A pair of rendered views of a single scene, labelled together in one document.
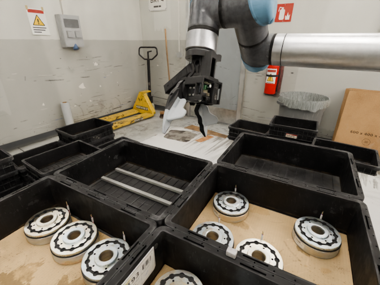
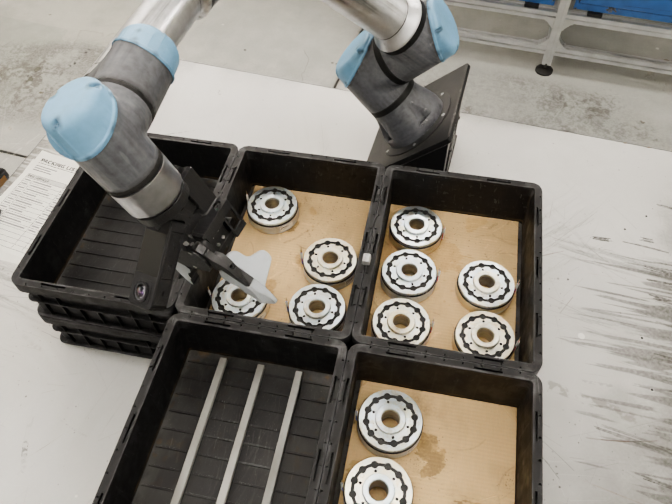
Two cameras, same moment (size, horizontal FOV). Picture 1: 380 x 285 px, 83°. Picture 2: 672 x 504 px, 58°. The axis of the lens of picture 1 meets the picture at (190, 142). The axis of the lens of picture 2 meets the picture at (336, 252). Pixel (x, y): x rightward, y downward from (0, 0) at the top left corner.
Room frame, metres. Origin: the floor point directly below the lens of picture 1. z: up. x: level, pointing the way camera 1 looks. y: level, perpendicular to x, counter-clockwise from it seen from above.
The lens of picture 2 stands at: (0.50, 0.50, 1.79)
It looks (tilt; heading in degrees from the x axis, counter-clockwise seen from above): 54 degrees down; 254
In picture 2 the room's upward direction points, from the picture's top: 2 degrees counter-clockwise
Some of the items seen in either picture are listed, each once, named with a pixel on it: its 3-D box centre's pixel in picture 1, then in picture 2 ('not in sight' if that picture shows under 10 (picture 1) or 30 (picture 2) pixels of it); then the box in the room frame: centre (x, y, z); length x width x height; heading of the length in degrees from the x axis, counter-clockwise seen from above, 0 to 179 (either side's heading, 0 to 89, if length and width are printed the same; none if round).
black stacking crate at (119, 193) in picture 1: (138, 184); (228, 460); (0.58, 0.17, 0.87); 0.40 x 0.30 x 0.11; 61
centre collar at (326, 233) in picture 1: (317, 230); (272, 204); (0.39, -0.31, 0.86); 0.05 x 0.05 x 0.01
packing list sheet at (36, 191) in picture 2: not in sight; (37, 205); (0.91, -0.63, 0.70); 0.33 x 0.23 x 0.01; 55
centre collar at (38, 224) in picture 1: (47, 219); not in sight; (0.43, 0.37, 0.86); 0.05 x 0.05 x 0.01
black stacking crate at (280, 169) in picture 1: (283, 172); (142, 228); (0.65, -0.33, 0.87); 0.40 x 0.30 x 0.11; 61
